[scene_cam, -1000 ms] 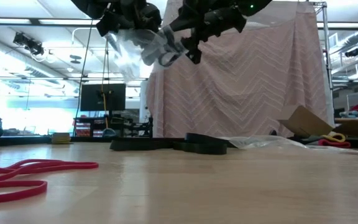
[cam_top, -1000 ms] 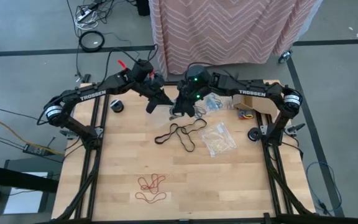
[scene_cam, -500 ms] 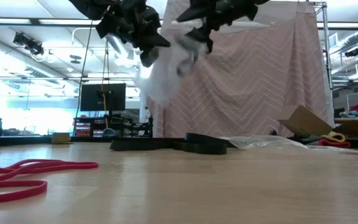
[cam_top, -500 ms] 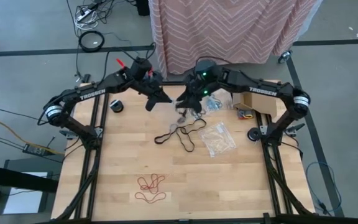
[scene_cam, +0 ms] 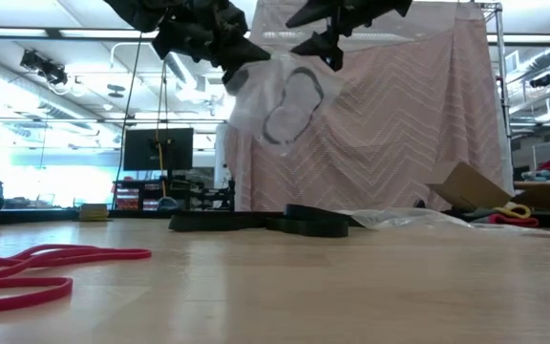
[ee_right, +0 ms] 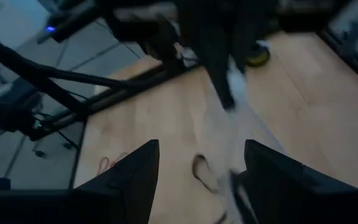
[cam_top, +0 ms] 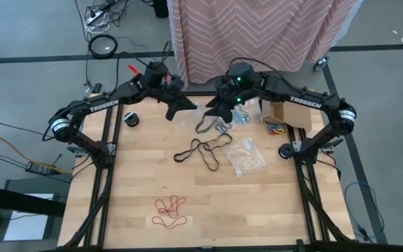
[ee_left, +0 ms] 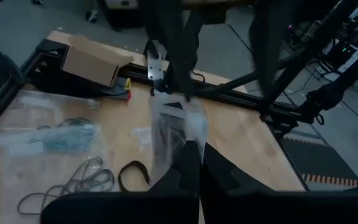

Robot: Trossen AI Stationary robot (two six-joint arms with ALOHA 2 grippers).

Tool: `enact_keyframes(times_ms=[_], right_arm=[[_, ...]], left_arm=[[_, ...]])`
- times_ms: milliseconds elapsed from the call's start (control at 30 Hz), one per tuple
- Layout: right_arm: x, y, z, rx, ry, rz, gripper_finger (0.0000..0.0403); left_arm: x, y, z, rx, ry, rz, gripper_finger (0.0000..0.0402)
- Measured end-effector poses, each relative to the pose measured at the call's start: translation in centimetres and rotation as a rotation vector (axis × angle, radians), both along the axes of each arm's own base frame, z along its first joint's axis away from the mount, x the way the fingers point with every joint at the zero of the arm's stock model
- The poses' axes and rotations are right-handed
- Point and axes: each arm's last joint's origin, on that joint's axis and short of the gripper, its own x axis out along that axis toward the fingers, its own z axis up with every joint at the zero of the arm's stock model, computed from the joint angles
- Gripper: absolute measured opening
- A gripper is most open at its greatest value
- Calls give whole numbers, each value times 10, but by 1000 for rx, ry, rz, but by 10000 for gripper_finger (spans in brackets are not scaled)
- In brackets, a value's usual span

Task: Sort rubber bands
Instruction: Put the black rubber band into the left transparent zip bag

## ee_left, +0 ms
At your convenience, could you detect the brown cardboard box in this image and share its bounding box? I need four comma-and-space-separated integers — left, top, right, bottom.
60, 34, 134, 88

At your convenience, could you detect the black fin-shaped bracket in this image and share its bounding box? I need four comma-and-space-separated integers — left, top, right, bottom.
0, 50, 28, 88

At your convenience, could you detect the dark grey tool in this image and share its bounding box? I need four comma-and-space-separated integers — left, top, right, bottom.
100, 77, 129, 98

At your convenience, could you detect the wide black rubber bands bunch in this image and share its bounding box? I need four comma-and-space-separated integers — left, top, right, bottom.
117, 101, 188, 193

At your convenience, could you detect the silver mounting bracket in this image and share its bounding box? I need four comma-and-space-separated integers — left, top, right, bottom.
147, 49, 165, 82

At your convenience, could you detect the clear plastic zip bag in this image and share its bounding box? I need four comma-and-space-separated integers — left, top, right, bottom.
0, 89, 103, 157
0, 145, 121, 219
149, 92, 210, 188
130, 125, 154, 147

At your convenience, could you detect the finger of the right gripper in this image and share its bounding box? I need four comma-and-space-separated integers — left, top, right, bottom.
193, 11, 213, 76
140, 0, 196, 101

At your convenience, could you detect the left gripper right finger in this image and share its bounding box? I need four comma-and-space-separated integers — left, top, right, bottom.
199, 142, 275, 224

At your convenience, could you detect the striped-edge black floor mat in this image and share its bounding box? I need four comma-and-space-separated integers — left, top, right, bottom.
279, 134, 358, 191

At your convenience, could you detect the teal rubber bands bunch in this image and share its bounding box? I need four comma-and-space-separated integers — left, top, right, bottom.
37, 116, 101, 154

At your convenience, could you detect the thin dark rubber bands bunch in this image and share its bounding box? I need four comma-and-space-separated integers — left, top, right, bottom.
16, 156, 116, 217

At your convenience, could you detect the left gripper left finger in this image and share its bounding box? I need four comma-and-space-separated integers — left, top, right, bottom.
149, 139, 203, 224

